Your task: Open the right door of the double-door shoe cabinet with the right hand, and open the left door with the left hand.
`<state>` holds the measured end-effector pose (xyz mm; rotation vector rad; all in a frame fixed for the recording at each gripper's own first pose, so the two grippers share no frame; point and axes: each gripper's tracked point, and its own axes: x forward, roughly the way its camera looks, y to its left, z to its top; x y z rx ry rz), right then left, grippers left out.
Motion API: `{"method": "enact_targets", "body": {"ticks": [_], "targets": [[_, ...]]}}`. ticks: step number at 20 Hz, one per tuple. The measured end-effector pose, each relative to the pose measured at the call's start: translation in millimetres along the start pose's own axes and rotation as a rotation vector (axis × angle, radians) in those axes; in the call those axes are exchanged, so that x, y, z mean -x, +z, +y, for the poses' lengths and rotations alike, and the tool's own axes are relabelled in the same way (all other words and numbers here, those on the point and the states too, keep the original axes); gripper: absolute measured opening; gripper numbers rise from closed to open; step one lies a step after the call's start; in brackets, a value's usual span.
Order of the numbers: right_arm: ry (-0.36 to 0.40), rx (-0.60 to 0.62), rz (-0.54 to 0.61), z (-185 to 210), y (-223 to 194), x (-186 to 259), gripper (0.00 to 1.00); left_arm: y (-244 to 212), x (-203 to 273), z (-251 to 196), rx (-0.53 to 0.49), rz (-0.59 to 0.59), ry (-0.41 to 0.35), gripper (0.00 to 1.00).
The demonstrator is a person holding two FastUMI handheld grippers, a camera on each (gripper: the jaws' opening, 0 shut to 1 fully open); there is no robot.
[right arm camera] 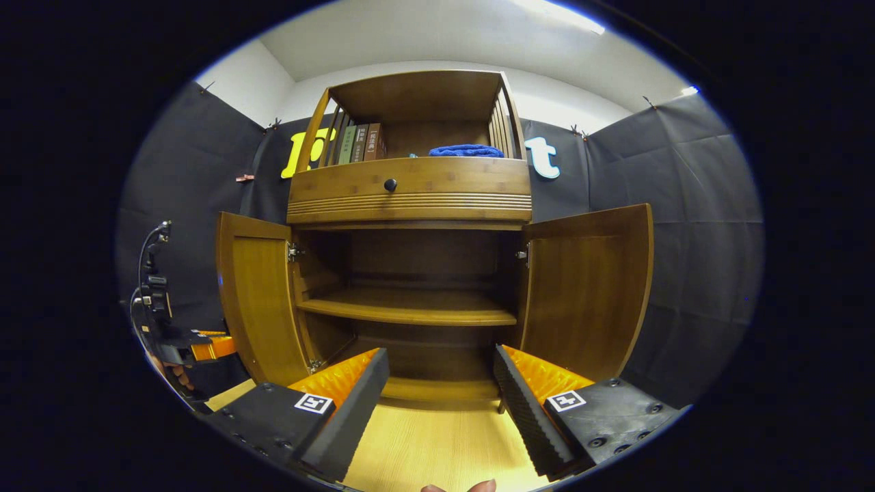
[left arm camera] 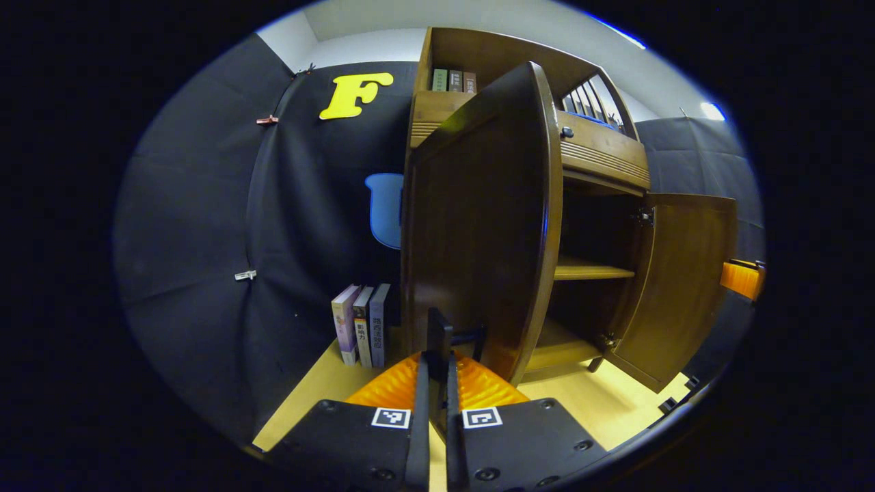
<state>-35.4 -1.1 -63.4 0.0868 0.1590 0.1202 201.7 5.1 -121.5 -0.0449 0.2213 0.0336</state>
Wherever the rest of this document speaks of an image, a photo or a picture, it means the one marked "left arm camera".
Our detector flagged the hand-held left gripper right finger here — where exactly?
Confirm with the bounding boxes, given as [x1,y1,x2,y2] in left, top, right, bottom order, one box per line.
[446,352,609,492]

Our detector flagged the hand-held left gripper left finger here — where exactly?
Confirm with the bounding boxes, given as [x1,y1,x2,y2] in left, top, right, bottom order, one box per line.
[263,351,431,492]

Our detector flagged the wooden cabinet door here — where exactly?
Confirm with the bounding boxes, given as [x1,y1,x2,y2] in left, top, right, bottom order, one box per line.
[605,193,739,394]
[400,61,565,438]

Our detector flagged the wooden double-door shoe cabinet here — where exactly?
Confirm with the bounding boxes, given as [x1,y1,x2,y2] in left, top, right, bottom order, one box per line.
[403,27,657,383]

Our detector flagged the wooden cabinet drawer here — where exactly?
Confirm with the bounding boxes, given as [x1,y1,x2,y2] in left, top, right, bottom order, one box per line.
[409,91,651,191]

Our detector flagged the grey-blue book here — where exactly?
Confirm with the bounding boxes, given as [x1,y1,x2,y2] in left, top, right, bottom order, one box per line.
[369,283,392,368]

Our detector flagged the light purple book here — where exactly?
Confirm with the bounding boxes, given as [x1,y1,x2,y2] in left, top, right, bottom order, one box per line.
[332,284,361,366]

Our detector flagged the blue towel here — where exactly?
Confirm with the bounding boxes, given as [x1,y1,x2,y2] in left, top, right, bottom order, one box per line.
[567,111,616,129]

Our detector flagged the long ceiling light panel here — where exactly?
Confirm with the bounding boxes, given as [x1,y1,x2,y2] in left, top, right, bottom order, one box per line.
[602,17,647,50]

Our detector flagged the black backdrop cloth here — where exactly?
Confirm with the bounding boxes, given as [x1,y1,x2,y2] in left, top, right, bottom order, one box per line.
[113,33,766,445]

